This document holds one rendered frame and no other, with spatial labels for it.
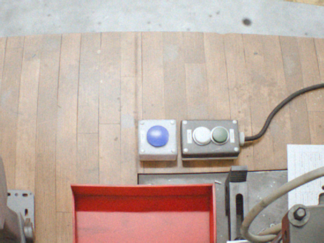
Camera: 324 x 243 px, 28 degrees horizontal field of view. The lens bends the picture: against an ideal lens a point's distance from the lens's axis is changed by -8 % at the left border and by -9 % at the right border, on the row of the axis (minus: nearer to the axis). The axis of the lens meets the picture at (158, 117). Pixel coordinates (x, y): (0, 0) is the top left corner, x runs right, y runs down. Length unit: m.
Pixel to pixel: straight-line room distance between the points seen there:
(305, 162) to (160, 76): 0.33
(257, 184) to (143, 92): 0.28
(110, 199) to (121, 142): 0.12
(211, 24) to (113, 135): 1.25
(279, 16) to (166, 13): 0.43
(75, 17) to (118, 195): 1.34
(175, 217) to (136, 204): 0.07
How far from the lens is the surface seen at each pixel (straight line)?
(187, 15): 2.49
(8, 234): 1.03
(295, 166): 1.30
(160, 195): 1.24
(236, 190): 1.19
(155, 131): 1.26
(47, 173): 1.27
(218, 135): 1.26
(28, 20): 2.51
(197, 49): 1.38
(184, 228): 1.23
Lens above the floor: 2.09
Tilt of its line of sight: 66 degrees down
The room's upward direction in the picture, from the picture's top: 6 degrees clockwise
